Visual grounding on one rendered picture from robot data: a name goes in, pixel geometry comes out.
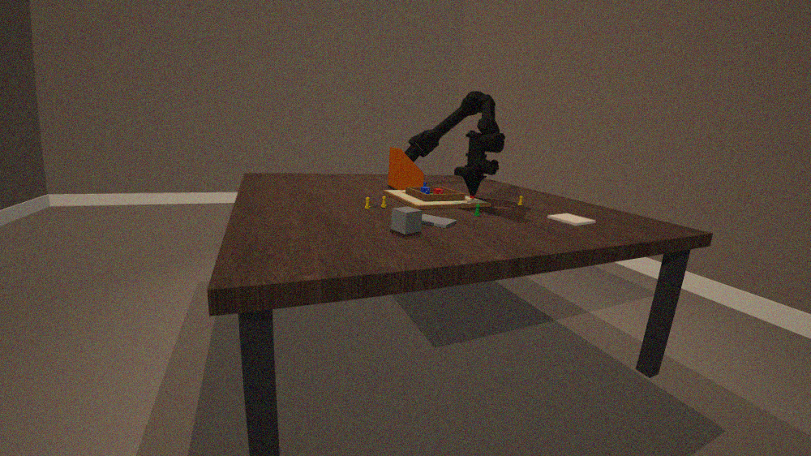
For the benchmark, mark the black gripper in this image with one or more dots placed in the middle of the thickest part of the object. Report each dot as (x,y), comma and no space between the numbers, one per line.
(472,176)

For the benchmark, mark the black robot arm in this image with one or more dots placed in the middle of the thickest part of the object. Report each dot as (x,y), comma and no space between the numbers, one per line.
(490,139)

